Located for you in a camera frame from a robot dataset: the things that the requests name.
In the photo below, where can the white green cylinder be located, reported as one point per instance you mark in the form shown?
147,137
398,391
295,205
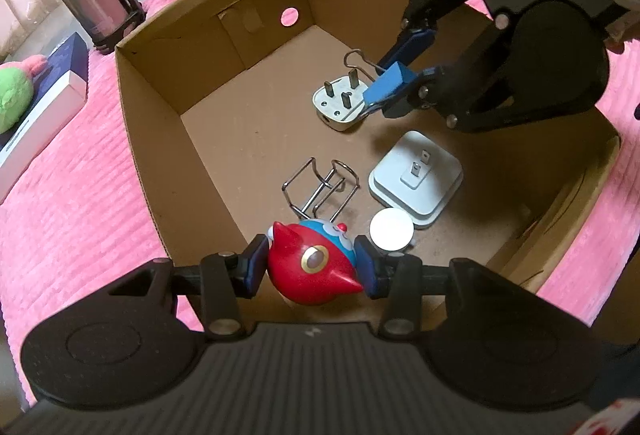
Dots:
392,230

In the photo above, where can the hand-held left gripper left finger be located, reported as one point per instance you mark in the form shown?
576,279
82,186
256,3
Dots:
255,265

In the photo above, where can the red white printed cloth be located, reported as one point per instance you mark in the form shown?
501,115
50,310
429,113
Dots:
610,420

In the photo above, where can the brown cardboard box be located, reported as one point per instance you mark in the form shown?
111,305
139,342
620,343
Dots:
225,140

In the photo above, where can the red blue toy figure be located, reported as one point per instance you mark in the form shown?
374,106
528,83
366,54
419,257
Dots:
300,275

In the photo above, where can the white two-prong power adapter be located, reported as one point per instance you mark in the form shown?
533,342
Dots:
435,185

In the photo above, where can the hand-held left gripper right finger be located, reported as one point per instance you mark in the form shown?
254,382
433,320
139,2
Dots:
367,265

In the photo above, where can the person's right hand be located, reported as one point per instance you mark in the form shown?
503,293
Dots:
614,35

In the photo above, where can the white three-pin plug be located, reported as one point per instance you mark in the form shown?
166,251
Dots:
332,107

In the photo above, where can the blue binder clip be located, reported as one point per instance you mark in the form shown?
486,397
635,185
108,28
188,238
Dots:
387,82

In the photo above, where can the green pink plush toy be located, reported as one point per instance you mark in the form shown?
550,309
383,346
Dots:
12,95

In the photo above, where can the blue white flat box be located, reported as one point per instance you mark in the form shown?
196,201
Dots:
55,80

